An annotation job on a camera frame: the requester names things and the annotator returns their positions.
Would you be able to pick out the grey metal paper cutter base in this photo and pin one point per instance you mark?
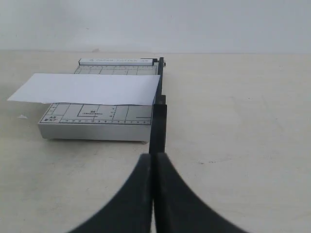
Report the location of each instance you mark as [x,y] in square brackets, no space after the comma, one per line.
[103,122]

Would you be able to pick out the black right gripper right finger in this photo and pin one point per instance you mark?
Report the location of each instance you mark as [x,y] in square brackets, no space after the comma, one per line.
[178,209]

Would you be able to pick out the black cutter blade arm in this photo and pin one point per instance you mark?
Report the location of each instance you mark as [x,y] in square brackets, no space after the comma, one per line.
[159,116]

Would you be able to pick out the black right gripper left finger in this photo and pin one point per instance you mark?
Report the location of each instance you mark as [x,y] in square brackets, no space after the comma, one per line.
[130,210]

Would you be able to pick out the white paper sheet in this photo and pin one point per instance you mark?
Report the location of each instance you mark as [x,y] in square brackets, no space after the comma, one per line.
[88,89]

